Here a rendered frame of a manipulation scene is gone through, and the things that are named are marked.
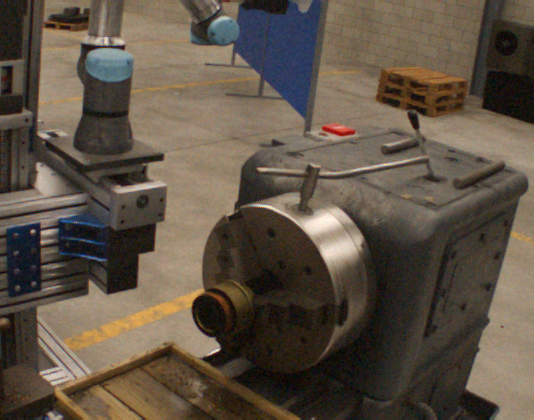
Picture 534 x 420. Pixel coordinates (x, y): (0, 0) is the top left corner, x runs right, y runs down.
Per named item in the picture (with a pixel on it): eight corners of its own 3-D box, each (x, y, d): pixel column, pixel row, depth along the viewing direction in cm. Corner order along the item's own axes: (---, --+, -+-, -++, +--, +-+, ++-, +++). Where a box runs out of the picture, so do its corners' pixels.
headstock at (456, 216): (357, 251, 202) (380, 120, 188) (499, 312, 174) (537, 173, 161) (211, 313, 158) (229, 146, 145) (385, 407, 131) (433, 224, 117)
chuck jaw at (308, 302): (289, 279, 124) (345, 296, 117) (288, 305, 125) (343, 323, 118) (247, 297, 116) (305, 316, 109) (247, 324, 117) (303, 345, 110)
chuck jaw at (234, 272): (259, 275, 129) (236, 214, 130) (278, 268, 125) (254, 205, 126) (217, 292, 120) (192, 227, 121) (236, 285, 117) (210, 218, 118)
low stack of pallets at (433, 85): (412, 94, 984) (417, 66, 969) (465, 110, 938) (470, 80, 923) (372, 100, 888) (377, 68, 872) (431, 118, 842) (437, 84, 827)
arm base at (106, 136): (63, 140, 167) (65, 102, 163) (114, 134, 177) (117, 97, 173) (90, 158, 157) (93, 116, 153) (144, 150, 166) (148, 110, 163)
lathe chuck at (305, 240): (220, 306, 146) (252, 167, 133) (337, 386, 129) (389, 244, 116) (189, 318, 139) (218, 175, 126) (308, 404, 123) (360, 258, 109)
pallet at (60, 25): (76, 23, 1332) (78, 4, 1318) (109, 26, 1309) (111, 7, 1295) (40, 27, 1224) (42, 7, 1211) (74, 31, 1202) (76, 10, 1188)
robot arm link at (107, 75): (84, 112, 156) (88, 55, 151) (78, 99, 167) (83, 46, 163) (134, 112, 160) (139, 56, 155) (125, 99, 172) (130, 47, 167)
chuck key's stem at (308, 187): (294, 227, 121) (312, 166, 116) (289, 220, 123) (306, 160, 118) (305, 227, 122) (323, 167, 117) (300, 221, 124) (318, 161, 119)
